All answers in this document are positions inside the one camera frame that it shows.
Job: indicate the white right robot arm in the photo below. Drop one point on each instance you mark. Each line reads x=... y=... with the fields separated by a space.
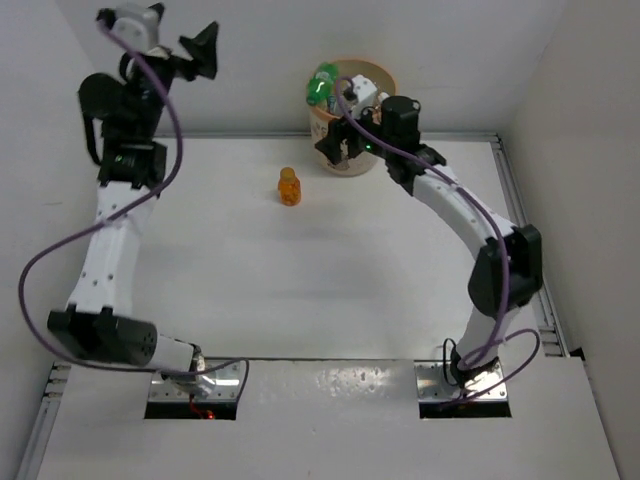
x=507 y=269

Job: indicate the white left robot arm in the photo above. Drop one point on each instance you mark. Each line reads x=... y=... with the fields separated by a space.
x=120 y=117

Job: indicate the orange juice bottle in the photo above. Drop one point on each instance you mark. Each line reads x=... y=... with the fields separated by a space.
x=289 y=187

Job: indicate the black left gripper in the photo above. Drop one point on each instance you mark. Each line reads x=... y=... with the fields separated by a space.
x=201 y=48

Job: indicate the metal base plate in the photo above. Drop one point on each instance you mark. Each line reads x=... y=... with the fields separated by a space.
x=221 y=385
x=435 y=384

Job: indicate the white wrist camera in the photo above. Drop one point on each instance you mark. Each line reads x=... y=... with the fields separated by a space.
x=361 y=93
x=135 y=25

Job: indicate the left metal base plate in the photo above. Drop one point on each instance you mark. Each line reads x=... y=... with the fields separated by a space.
x=221 y=385

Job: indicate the beige capybara plastic bin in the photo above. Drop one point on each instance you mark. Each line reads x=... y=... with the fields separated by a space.
x=321 y=115

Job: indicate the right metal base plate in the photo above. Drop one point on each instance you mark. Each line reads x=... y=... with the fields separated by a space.
x=435 y=384

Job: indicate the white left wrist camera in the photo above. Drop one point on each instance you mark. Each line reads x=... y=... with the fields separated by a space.
x=135 y=25

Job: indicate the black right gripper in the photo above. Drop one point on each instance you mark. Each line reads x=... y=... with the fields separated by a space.
x=338 y=131

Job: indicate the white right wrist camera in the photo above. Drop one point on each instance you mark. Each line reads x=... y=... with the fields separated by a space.
x=361 y=93

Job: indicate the green plastic bottle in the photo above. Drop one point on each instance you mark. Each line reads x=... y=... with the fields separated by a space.
x=321 y=83

